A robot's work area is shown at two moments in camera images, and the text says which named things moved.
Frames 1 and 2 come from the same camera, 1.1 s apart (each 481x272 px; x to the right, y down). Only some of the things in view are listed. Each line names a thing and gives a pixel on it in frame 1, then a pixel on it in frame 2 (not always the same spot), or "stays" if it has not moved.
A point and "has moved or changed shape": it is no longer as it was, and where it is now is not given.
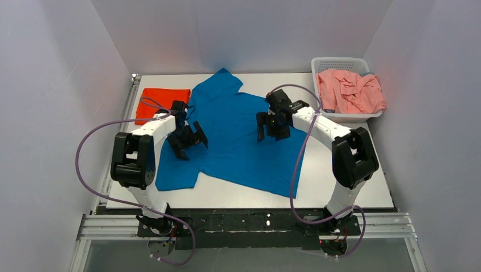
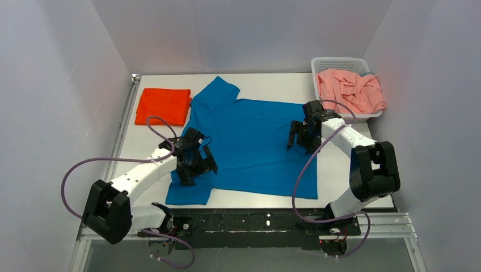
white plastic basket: [361, 66] stays
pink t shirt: [345, 92] stays
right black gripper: [273, 119] → [303, 130]
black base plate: [244, 229] stays
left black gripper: [185, 136] → [202, 158]
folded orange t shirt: [147, 110] stays
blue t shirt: [233, 158] has moved or changed shape
